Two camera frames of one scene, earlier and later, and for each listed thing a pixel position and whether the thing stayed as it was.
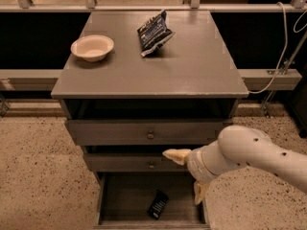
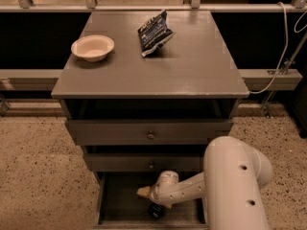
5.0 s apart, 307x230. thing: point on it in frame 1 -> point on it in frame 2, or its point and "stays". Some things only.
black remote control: (157, 204) stays
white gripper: (194, 165) -> (154, 193)
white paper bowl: (92, 47) stays
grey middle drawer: (132, 163) stays
